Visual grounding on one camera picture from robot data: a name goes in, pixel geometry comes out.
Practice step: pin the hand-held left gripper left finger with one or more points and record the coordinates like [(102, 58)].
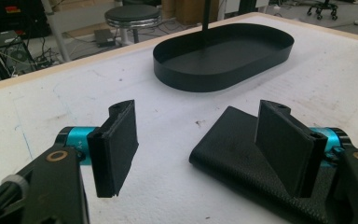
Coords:
[(115, 149)]

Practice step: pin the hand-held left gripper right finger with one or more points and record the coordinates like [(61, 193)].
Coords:
[(287, 149)]

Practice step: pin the black leather wallet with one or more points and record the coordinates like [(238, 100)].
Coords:
[(230, 149)]

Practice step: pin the black oval metal tray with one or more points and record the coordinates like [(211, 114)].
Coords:
[(217, 59)]

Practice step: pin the white table leg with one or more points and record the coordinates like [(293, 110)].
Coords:
[(57, 29)]

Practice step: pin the black round stool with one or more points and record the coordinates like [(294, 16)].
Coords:
[(133, 17)]

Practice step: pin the black computer tower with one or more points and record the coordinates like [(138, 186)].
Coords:
[(11, 51)]

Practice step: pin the black office chair base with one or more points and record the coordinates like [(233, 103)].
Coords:
[(322, 7)]

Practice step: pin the cardboard box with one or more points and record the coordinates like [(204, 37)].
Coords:
[(189, 11)]

